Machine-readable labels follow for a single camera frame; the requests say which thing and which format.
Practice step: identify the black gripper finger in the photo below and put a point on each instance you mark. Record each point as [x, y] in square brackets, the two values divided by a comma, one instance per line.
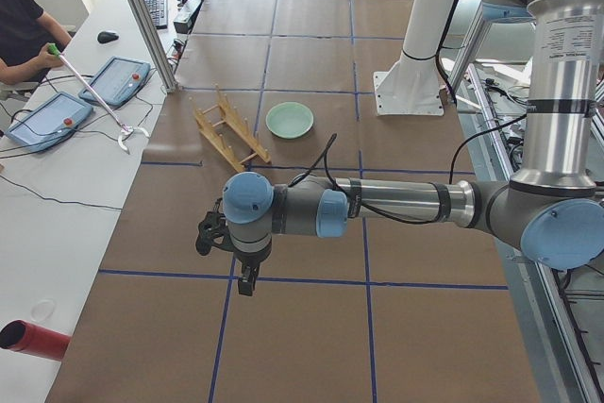
[247, 280]

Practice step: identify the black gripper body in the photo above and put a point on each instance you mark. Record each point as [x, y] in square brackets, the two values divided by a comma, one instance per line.
[250, 263]

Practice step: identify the light green plate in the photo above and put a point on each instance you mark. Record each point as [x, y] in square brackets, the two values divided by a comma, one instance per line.
[289, 120]

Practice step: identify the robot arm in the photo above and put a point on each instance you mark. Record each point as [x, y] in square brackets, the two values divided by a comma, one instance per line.
[256, 210]

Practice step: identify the wooden plate rack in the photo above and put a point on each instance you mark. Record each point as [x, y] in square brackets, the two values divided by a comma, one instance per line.
[222, 121]

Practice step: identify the metal reacher grabber tool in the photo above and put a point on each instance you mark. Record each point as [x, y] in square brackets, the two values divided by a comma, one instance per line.
[126, 131]

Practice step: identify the brown paper table cover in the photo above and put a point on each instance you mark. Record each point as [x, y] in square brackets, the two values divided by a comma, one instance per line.
[386, 313]

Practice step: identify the far blue teach pendant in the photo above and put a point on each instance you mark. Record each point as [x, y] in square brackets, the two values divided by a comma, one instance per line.
[119, 79]

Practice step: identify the blue teach pendant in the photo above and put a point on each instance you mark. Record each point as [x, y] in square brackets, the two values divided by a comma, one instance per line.
[50, 123]
[119, 79]

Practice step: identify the red cylinder tube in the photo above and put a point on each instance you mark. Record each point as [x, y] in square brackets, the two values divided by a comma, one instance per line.
[23, 337]

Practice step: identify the near blue teach pendant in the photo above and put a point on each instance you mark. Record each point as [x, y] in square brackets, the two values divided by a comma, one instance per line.
[50, 123]

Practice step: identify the black computer mouse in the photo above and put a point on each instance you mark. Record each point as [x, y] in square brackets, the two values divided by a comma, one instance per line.
[107, 36]

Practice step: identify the black keyboard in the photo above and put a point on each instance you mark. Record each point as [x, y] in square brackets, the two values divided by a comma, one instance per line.
[158, 10]

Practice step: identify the person in black shirt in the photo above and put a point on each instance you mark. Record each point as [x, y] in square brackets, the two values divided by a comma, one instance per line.
[26, 31]

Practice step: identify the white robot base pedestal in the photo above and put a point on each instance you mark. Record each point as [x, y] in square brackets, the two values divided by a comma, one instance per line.
[411, 86]

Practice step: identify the aluminium frame rail structure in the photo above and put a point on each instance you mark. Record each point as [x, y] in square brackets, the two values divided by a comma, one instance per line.
[549, 208]

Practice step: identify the aluminium frame post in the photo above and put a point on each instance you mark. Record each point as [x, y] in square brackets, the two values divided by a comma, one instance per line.
[153, 43]

